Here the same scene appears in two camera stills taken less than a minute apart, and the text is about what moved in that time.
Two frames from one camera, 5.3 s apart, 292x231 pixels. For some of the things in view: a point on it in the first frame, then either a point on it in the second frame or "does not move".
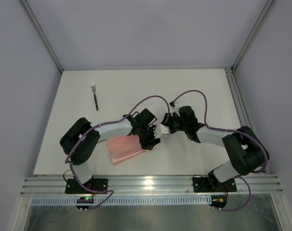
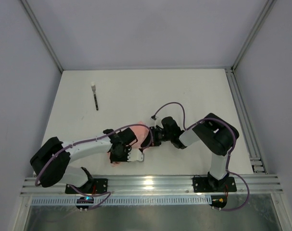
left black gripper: (147, 138) to (119, 156)
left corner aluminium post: (40, 32) does not move
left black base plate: (72, 187) does not move
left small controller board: (87, 199) does not move
